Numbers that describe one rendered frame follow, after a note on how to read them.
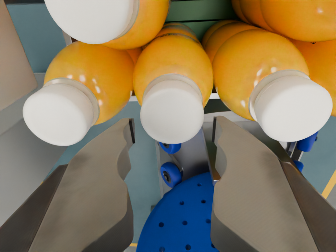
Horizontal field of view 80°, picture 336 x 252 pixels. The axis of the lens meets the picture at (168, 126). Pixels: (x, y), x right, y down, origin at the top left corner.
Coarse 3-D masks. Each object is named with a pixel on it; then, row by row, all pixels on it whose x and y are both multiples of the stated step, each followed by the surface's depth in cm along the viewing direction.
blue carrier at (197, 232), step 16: (208, 176) 33; (176, 192) 31; (192, 192) 31; (208, 192) 31; (160, 208) 29; (176, 208) 28; (192, 208) 28; (208, 208) 28; (144, 224) 27; (160, 224) 27; (176, 224) 26; (192, 224) 26; (208, 224) 26; (144, 240) 25; (160, 240) 25; (176, 240) 25; (192, 240) 25; (208, 240) 24
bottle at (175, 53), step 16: (160, 32) 20; (176, 32) 19; (192, 32) 23; (144, 48) 17; (160, 48) 15; (176, 48) 15; (192, 48) 15; (144, 64) 15; (160, 64) 14; (176, 64) 14; (192, 64) 14; (208, 64) 16; (144, 80) 14; (160, 80) 13; (192, 80) 13; (208, 80) 15; (144, 96) 14; (208, 96) 16
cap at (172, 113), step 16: (176, 80) 12; (160, 96) 11; (176, 96) 11; (192, 96) 11; (144, 112) 12; (160, 112) 12; (176, 112) 12; (192, 112) 12; (144, 128) 13; (160, 128) 13; (176, 128) 12; (192, 128) 12
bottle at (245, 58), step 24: (216, 24) 26; (240, 24) 21; (216, 48) 20; (240, 48) 15; (264, 48) 14; (288, 48) 14; (216, 72) 18; (240, 72) 14; (264, 72) 14; (288, 72) 12; (240, 96) 15
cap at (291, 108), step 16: (288, 80) 12; (304, 80) 11; (272, 96) 11; (288, 96) 11; (304, 96) 11; (320, 96) 11; (256, 112) 13; (272, 112) 12; (288, 112) 12; (304, 112) 12; (320, 112) 12; (272, 128) 12; (288, 128) 12; (304, 128) 12; (320, 128) 12
